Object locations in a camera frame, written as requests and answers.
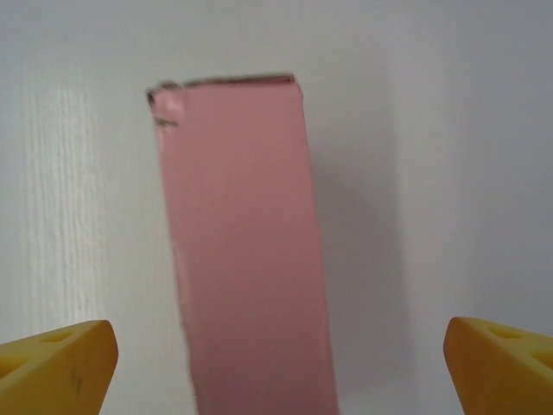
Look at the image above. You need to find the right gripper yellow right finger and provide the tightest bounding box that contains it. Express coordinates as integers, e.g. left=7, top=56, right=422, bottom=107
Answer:
left=444, top=316, right=553, bottom=415

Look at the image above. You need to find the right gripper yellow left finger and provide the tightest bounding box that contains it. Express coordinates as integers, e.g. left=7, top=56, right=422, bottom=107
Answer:
left=0, top=319, right=120, bottom=415

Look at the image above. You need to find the pink paper box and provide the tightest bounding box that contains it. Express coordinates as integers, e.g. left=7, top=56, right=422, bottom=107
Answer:
left=145, top=73, right=340, bottom=415

